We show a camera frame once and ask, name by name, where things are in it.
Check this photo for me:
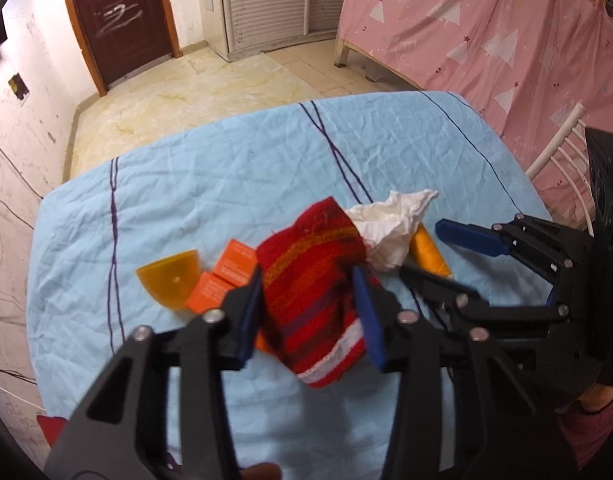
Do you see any red striped sock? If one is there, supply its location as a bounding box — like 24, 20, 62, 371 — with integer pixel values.
256, 196, 369, 390

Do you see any person's left hand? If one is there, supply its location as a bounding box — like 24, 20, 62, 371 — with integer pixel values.
239, 462, 282, 480

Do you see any small orange box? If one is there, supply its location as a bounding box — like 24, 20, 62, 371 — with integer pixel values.
214, 239, 258, 283
185, 271, 236, 313

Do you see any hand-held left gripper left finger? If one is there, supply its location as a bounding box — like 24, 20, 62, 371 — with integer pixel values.
44, 264, 265, 480

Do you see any white metal chair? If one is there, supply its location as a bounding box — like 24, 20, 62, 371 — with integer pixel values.
525, 102, 602, 236

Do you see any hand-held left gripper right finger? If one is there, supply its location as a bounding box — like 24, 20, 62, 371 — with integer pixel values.
350, 265, 562, 480

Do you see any black cable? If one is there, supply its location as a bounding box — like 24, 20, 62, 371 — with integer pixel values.
0, 126, 43, 202

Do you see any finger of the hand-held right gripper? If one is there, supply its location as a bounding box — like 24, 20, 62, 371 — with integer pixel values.
400, 264, 573, 342
435, 214, 594, 288

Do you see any white louvred wardrobe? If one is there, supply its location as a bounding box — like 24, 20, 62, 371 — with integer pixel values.
201, 0, 354, 63

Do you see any pink tree-print curtain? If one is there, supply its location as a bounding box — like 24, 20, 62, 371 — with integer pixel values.
336, 0, 613, 233

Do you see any crumpled white tissue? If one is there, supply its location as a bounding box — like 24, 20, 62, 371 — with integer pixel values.
346, 189, 439, 273

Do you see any light blue tablecloth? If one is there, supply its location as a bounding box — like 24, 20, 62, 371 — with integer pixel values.
26, 91, 554, 466

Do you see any small orange bottle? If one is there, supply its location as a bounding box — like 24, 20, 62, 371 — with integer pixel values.
410, 222, 454, 281

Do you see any amber plastic wedge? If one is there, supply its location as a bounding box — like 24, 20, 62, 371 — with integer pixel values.
135, 249, 201, 311

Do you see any dark brown door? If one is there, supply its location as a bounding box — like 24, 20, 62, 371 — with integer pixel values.
59, 0, 182, 97

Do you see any red bin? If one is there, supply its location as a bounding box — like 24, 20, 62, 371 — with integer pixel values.
36, 412, 72, 461

